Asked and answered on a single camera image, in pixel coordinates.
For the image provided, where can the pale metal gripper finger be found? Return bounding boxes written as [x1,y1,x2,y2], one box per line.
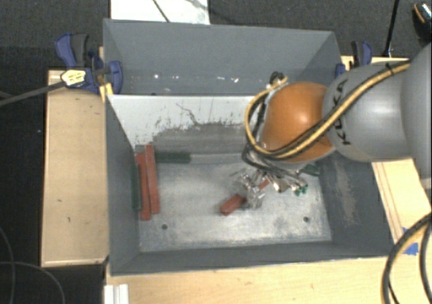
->
[246,188,268,209]
[236,174,260,193]

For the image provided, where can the dark green flat block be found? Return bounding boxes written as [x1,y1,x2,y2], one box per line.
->
[155,151,192,164]

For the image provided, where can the red-brown block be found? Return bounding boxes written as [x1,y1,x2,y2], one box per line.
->
[135,153,153,222]
[144,144,161,215]
[219,179,271,217]

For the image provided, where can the grey metal bin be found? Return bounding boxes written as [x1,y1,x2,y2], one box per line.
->
[102,18,396,276]

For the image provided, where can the pale wood board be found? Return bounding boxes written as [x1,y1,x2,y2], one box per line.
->
[40,69,111,268]

